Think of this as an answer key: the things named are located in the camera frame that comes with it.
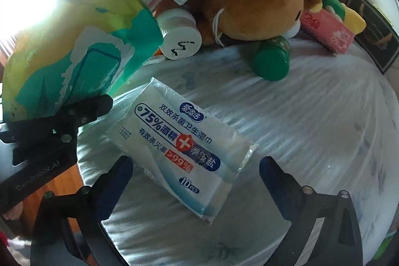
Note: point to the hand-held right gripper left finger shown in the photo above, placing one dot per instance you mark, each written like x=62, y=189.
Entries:
x=117, y=185

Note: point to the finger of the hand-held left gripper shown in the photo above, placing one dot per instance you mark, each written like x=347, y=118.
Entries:
x=90, y=108

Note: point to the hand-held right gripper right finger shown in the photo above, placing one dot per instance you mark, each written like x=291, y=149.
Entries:
x=269, y=178

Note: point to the green yellow plastic bag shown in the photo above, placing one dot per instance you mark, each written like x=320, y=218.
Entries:
x=93, y=35

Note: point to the white wet wipes packet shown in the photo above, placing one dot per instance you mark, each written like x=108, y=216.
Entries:
x=184, y=144

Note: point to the white striped mat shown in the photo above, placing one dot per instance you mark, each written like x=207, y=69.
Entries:
x=311, y=129

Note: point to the white pill bottle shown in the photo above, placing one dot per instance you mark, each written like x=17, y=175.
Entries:
x=180, y=38

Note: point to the dark framed picture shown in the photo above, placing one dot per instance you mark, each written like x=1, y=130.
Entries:
x=374, y=32

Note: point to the green plush toy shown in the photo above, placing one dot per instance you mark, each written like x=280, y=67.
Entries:
x=339, y=9

